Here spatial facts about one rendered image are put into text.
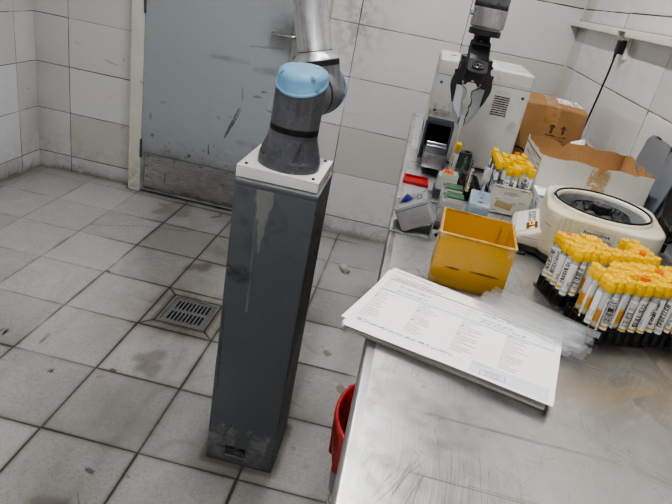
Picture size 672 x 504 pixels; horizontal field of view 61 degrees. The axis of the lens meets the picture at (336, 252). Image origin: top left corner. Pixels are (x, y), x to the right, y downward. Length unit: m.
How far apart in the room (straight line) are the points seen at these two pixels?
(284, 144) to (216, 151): 2.00
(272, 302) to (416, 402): 0.78
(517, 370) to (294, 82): 0.79
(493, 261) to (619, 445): 0.36
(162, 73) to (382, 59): 1.18
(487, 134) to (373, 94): 1.40
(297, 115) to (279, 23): 1.82
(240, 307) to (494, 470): 0.94
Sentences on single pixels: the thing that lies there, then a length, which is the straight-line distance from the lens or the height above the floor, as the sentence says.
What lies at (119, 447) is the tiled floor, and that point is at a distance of 1.88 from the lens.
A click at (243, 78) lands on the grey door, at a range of 3.20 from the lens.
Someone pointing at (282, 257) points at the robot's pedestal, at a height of 0.70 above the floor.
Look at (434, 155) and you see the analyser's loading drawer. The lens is 1.65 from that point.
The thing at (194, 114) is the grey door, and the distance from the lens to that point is 3.33.
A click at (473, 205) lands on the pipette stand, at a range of 1.18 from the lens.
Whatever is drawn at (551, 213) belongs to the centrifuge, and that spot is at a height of 0.98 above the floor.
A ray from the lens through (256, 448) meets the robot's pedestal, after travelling 1.76.
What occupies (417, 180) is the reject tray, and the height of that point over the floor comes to 0.88.
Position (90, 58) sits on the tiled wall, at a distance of 3.62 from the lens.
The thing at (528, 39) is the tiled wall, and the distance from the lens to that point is 3.12.
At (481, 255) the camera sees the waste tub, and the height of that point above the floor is 0.95.
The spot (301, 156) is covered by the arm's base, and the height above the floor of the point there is 0.94.
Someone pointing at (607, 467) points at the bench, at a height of 0.87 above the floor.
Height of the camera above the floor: 1.33
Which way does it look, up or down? 25 degrees down
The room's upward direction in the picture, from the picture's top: 11 degrees clockwise
